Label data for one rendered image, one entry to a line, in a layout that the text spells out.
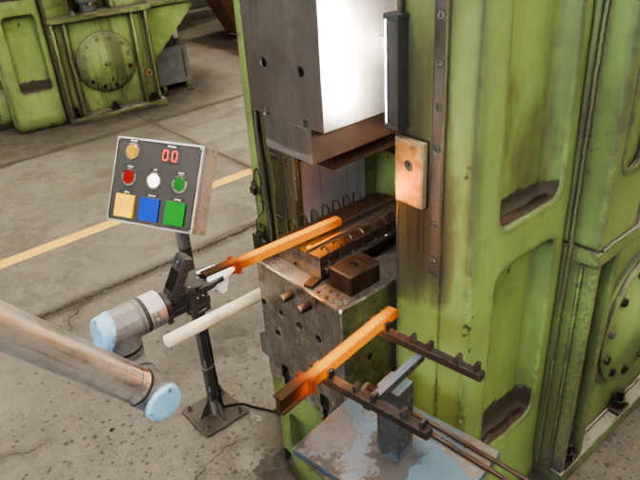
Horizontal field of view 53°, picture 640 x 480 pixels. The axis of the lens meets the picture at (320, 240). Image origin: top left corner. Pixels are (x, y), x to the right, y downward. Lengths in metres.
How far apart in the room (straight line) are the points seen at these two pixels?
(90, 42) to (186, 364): 3.99
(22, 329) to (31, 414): 1.79
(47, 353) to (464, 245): 0.95
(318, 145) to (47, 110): 5.05
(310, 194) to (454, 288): 0.62
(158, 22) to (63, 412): 4.67
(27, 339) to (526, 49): 1.23
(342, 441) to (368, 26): 1.01
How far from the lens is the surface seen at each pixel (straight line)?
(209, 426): 2.71
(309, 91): 1.60
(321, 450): 1.65
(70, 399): 3.08
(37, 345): 1.33
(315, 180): 2.06
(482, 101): 1.44
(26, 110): 6.50
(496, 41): 1.44
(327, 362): 1.45
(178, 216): 2.08
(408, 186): 1.61
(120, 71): 6.55
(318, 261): 1.80
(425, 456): 1.63
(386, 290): 1.82
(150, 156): 2.18
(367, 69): 1.65
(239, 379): 2.94
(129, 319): 1.57
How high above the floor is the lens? 1.92
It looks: 30 degrees down
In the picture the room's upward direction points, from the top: 4 degrees counter-clockwise
